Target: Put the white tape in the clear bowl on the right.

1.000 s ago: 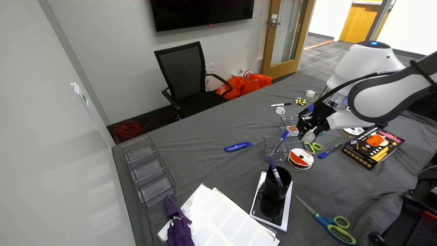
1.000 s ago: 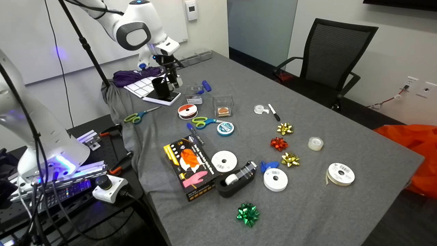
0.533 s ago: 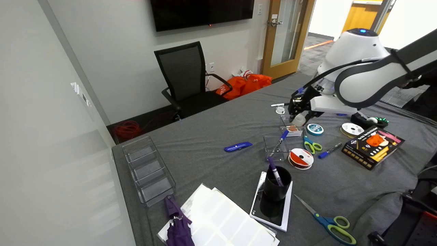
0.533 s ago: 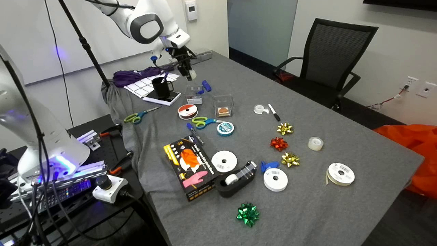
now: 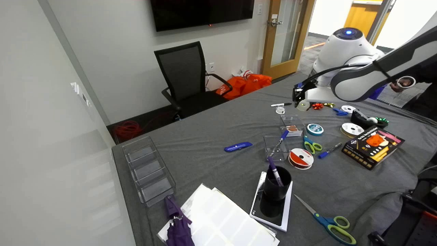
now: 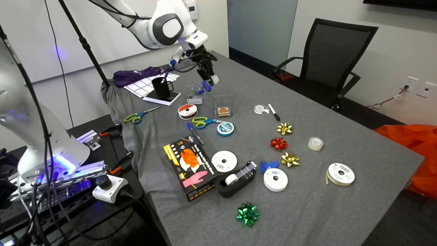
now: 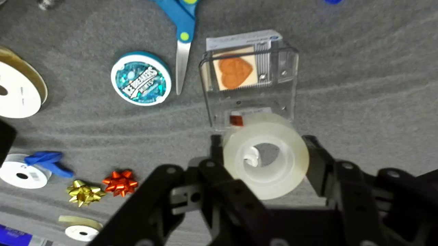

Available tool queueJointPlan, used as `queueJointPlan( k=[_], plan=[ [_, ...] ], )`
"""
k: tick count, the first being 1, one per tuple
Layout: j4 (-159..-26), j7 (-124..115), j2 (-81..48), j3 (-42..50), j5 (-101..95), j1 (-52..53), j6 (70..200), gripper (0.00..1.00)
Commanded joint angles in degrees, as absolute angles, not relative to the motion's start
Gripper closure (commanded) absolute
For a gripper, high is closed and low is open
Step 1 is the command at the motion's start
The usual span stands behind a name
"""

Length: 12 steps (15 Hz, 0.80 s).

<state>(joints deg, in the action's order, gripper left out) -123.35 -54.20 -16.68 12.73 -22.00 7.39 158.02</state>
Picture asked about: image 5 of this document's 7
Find blue ribbon spool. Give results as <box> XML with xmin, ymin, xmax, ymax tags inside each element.
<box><xmin>305</xmin><ymin>121</ymin><xmax>326</xmax><ymax>136</ymax></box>

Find blue capped marker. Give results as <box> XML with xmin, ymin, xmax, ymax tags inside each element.
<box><xmin>317</xmin><ymin>139</ymin><xmax>346</xmax><ymax>159</ymax></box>

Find metal door frame post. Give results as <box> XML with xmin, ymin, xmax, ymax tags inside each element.
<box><xmin>366</xmin><ymin>0</ymin><xmax>397</xmax><ymax>46</ymax></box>

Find green spool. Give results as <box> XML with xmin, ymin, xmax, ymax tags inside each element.
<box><xmin>374</xmin><ymin>114</ymin><xmax>391</xmax><ymax>129</ymax></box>

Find clear plastic tray organizer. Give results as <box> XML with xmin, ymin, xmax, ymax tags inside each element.
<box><xmin>120</xmin><ymin>136</ymin><xmax>178</xmax><ymax>207</ymax></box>

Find small clear plastic cup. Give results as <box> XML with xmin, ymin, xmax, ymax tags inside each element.
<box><xmin>277</xmin><ymin>112</ymin><xmax>298</xmax><ymax>131</ymax></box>

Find white label sheets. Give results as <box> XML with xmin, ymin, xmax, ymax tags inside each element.
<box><xmin>157</xmin><ymin>183</ymin><xmax>281</xmax><ymax>246</ymax></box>

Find white tape roll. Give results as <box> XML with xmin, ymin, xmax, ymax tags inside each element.
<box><xmin>296</xmin><ymin>98</ymin><xmax>313</xmax><ymax>112</ymax></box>

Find black robot stand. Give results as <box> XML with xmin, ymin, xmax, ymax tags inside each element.
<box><xmin>367</xmin><ymin>151</ymin><xmax>437</xmax><ymax>246</ymax></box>

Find black orange product package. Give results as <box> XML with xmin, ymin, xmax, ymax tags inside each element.
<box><xmin>340</xmin><ymin>125</ymin><xmax>406</xmax><ymax>170</ymax></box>

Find red and white ribbon spool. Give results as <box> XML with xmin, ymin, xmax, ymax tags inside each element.
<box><xmin>287</xmin><ymin>146</ymin><xmax>316</xmax><ymax>170</ymax></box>

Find black wall television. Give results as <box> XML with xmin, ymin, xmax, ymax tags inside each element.
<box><xmin>149</xmin><ymin>0</ymin><xmax>255</xmax><ymax>32</ymax></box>

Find wooden door with glass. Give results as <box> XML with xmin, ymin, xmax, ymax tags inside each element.
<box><xmin>261</xmin><ymin>0</ymin><xmax>317</xmax><ymax>80</ymax></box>

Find white spool with blue core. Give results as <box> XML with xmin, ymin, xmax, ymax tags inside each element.
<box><xmin>339</xmin><ymin>103</ymin><xmax>359</xmax><ymax>116</ymax></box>

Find small pink white box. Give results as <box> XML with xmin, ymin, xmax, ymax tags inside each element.
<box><xmin>284</xmin><ymin>124</ymin><xmax>305</xmax><ymax>139</ymax></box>

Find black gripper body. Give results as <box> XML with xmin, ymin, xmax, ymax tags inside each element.
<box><xmin>291</xmin><ymin>80</ymin><xmax>309</xmax><ymax>101</ymax></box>

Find blue oblong tool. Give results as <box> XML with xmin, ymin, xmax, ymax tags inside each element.
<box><xmin>223</xmin><ymin>140</ymin><xmax>254</xmax><ymax>154</ymax></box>

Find black mesh office chair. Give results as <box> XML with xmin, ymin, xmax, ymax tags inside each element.
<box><xmin>153</xmin><ymin>40</ymin><xmax>234</xmax><ymax>121</ymax></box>

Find black tape dispenser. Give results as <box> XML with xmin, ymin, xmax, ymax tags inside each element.
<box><xmin>350</xmin><ymin>109</ymin><xmax>377</xmax><ymax>131</ymax></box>

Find yellow wooden door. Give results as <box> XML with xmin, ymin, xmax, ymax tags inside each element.
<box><xmin>343</xmin><ymin>2</ymin><xmax>385</xmax><ymax>32</ymax></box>

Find blue and white pen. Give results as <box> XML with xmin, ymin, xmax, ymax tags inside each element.
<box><xmin>268</xmin><ymin>128</ymin><xmax>291</xmax><ymax>158</ymax></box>

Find red coiled cable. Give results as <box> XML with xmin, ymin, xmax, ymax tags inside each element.
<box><xmin>112</xmin><ymin>120</ymin><xmax>145</xmax><ymax>143</ymax></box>

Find yellow-green ring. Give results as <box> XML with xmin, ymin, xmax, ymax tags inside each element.
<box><xmin>302</xmin><ymin>135</ymin><xmax>325</xmax><ymax>155</ymax></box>

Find white wall switch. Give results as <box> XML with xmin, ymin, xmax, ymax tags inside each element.
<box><xmin>70</xmin><ymin>80</ymin><xmax>92</xmax><ymax>107</ymax></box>

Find black pen cup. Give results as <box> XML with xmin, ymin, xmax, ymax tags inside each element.
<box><xmin>258</xmin><ymin>163</ymin><xmax>294</xmax><ymax>220</ymax></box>

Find purple pen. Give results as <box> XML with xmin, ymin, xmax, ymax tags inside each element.
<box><xmin>265</xmin><ymin>155</ymin><xmax>286</xmax><ymax>187</ymax></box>

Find purple cloth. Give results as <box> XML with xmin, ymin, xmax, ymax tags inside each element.
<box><xmin>163</xmin><ymin>194</ymin><xmax>197</xmax><ymax>246</ymax></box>

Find orange plastic bag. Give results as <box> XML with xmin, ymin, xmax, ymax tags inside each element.
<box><xmin>215</xmin><ymin>72</ymin><xmax>275</xmax><ymax>102</ymax></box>

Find large blue green scissors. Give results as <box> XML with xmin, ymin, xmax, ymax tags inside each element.
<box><xmin>292</xmin><ymin>192</ymin><xmax>359</xmax><ymax>246</ymax></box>

